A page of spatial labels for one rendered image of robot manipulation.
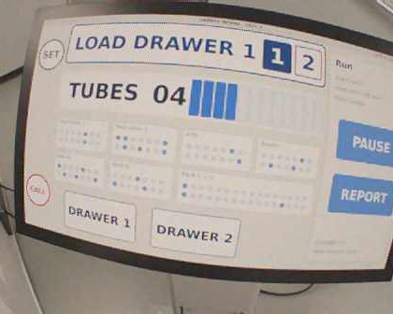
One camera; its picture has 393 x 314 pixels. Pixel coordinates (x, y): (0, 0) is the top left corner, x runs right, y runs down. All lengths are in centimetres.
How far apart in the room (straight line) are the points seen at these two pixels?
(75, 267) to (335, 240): 128
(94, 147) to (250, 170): 17
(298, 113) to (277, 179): 7
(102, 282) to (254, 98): 123
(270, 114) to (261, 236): 13
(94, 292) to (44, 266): 22
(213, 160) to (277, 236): 11
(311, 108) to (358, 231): 16
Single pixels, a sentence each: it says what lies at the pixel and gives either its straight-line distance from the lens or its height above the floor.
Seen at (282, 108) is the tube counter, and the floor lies 111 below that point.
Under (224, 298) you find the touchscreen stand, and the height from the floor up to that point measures 68.
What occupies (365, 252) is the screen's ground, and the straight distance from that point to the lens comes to 60.
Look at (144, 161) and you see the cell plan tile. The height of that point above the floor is 106.
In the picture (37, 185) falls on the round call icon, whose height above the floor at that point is 102.
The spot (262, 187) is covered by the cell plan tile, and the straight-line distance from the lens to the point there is 56.
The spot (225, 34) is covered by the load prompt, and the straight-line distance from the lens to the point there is 56.
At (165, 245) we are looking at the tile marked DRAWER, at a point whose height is 99.
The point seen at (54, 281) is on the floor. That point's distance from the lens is 174.
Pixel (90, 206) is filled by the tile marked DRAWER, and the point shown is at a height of 101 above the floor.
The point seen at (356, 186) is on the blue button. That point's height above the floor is 106.
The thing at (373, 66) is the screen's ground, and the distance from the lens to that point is 57.
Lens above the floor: 148
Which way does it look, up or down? 48 degrees down
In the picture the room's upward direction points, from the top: 1 degrees counter-clockwise
